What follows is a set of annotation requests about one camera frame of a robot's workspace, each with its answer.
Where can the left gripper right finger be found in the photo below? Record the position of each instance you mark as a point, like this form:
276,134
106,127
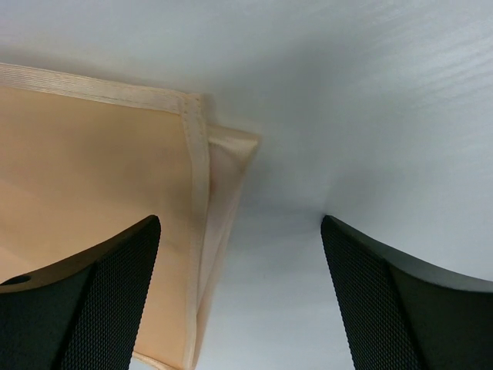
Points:
400,312

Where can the orange cloth napkin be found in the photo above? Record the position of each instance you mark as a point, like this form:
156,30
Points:
83,159

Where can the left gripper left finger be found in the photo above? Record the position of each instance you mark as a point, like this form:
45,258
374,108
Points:
82,312

